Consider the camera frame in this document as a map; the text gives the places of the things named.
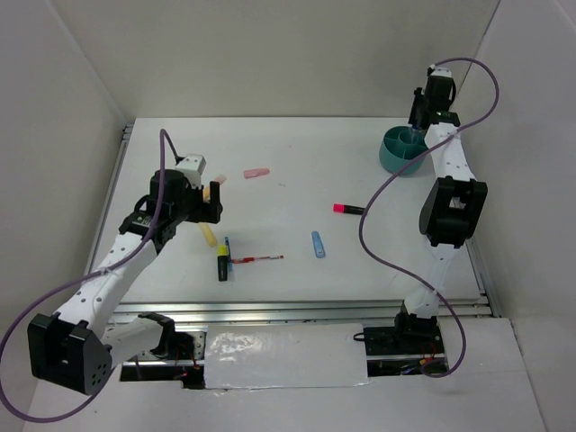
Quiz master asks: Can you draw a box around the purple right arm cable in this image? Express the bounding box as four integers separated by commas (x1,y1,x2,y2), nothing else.
359,57,501,379

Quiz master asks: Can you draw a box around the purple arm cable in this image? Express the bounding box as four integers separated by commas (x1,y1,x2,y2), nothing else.
359,57,501,379
0,129,181,424

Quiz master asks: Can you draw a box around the blue gel pen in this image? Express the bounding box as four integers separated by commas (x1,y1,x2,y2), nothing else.
224,236,233,279

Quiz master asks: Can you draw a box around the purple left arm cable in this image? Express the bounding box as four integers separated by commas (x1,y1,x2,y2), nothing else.
0,129,181,424

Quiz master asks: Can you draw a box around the aluminium table frame rail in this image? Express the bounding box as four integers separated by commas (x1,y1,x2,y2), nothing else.
107,301,500,325

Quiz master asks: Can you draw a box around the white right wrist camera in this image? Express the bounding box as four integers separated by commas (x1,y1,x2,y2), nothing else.
427,64,453,81

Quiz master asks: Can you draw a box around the white foil-covered board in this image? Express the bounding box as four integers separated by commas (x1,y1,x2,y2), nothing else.
204,324,370,390

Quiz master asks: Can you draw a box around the teal round compartment container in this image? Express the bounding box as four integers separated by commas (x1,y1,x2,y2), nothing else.
379,126,428,174

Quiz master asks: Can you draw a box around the light blue pastel highlighter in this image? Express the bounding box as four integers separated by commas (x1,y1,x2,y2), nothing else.
311,231,326,258

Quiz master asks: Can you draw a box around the orange pastel highlighter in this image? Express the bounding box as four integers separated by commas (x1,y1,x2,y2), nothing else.
202,174,227,203

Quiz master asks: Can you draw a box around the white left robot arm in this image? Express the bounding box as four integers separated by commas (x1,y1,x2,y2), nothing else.
27,169,222,396

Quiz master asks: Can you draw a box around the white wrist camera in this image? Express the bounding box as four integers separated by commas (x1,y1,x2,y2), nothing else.
427,64,453,81
175,154,206,189

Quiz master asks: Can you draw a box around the black highlighter pink cap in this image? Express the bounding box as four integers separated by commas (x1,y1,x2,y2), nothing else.
333,203,365,215

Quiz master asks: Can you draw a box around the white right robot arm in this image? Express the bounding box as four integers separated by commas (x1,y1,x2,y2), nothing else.
392,67,488,353

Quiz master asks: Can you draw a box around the red gel pen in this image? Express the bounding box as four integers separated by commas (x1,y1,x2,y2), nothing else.
231,255,284,265

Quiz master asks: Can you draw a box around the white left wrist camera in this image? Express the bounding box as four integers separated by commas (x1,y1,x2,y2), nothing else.
175,154,206,189

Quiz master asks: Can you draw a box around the pink pastel highlighter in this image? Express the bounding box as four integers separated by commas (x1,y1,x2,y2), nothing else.
243,167,270,179

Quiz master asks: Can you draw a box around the black highlighter yellow cap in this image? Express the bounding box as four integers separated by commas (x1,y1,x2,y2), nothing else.
217,244,229,282

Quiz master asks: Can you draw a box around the yellow pastel highlighter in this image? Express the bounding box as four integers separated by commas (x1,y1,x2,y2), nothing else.
198,222,218,248

